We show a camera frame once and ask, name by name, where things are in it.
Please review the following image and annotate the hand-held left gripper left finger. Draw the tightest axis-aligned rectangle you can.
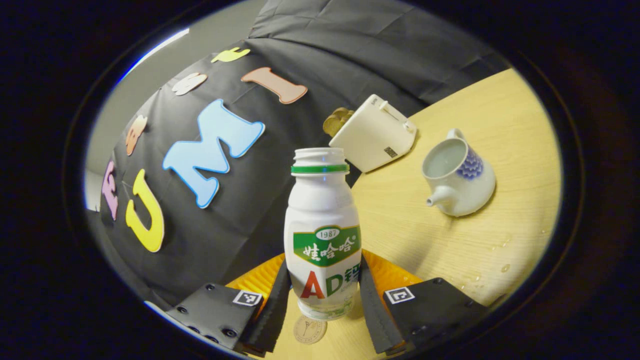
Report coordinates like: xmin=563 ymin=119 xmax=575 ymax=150
xmin=165 ymin=254 xmax=292 ymax=357

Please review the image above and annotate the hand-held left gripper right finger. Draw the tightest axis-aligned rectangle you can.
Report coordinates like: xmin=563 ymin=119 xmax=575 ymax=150
xmin=357 ymin=249 xmax=488 ymax=357

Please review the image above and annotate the round wooden coaster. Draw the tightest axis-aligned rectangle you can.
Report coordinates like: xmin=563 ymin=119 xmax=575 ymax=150
xmin=293 ymin=315 xmax=328 ymax=345

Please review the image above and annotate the white water bottle green label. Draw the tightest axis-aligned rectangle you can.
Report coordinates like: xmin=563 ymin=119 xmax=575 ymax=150
xmin=283 ymin=147 xmax=362 ymax=321

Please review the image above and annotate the white teacup blue pattern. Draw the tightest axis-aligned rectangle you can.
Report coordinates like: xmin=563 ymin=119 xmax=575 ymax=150
xmin=421 ymin=128 xmax=497 ymax=217

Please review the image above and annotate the white toaster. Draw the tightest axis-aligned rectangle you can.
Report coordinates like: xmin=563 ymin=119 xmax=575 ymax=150
xmin=328 ymin=94 xmax=417 ymax=174

